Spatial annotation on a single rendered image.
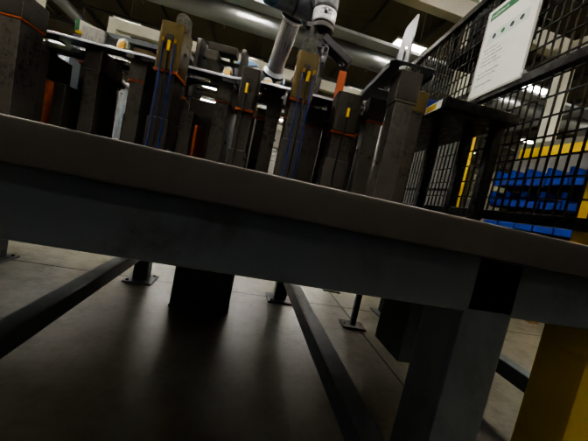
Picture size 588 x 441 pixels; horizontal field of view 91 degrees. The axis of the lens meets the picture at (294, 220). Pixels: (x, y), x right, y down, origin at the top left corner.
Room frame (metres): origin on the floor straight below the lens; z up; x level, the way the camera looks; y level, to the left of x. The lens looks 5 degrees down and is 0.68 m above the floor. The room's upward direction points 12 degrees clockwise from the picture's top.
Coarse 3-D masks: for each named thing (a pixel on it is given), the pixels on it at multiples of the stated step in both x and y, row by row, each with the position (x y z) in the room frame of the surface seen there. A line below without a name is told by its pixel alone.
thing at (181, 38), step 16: (160, 32) 0.75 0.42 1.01; (176, 32) 0.75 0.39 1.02; (160, 48) 0.75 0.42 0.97; (176, 48) 0.75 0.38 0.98; (160, 64) 0.75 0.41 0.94; (176, 64) 0.75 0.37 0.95; (160, 80) 0.76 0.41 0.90; (176, 80) 0.78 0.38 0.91; (160, 96) 0.75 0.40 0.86; (176, 96) 0.80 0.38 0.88; (160, 112) 0.76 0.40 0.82; (176, 112) 0.82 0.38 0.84; (160, 128) 0.75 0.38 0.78; (176, 128) 0.83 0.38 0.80; (144, 144) 0.75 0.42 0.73; (160, 144) 0.76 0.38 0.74
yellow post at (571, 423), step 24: (576, 240) 0.63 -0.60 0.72; (552, 336) 0.62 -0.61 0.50; (576, 336) 0.57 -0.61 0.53; (552, 360) 0.60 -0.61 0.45; (576, 360) 0.56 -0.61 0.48; (528, 384) 0.63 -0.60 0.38; (552, 384) 0.59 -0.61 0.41; (576, 384) 0.55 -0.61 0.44; (528, 408) 0.62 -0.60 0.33; (552, 408) 0.58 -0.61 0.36; (576, 408) 0.54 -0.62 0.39; (528, 432) 0.61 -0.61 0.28; (552, 432) 0.56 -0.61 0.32; (576, 432) 0.55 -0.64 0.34
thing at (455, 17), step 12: (396, 0) 3.74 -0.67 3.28; (408, 0) 3.70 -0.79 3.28; (420, 0) 3.67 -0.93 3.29; (432, 0) 3.70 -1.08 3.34; (444, 0) 3.73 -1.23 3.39; (456, 0) 3.76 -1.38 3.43; (468, 0) 3.79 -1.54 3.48; (432, 12) 3.82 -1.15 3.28; (444, 12) 3.78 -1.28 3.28; (456, 12) 3.77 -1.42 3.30; (552, 36) 4.03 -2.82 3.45; (564, 48) 4.08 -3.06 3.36
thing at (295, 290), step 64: (0, 192) 0.28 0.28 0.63; (64, 192) 0.29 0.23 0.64; (128, 192) 0.30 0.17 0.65; (0, 256) 1.55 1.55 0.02; (128, 256) 0.30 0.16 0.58; (192, 256) 0.31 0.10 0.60; (256, 256) 0.32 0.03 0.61; (320, 256) 0.34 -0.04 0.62; (384, 256) 0.35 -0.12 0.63; (448, 256) 0.37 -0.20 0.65; (0, 320) 0.68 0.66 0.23; (384, 320) 0.73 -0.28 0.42; (448, 320) 0.40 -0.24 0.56; (576, 320) 0.41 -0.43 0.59; (448, 384) 0.38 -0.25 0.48
